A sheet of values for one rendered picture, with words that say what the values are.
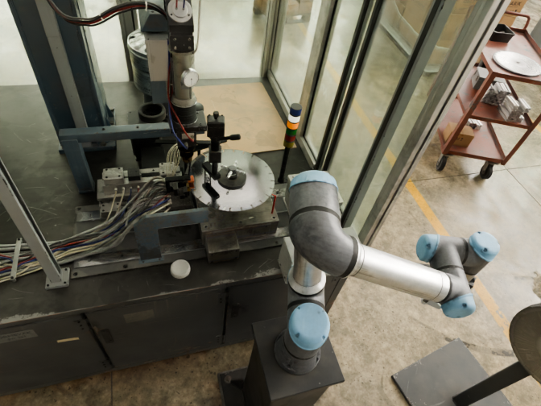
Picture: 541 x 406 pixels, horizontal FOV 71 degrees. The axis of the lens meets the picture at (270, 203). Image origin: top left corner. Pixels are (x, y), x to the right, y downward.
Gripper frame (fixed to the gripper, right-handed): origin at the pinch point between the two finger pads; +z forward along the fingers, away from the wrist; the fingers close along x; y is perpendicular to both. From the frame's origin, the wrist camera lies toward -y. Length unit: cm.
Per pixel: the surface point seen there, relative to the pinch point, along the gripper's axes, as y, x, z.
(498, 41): -26, 252, 4
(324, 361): -15.8, -30.4, 16.3
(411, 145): -27, 13, -42
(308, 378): -17.3, -38.1, 16.3
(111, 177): -117, -28, 2
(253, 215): -66, -4, 6
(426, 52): -35, 18, -65
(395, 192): -24.8, 14.4, -22.6
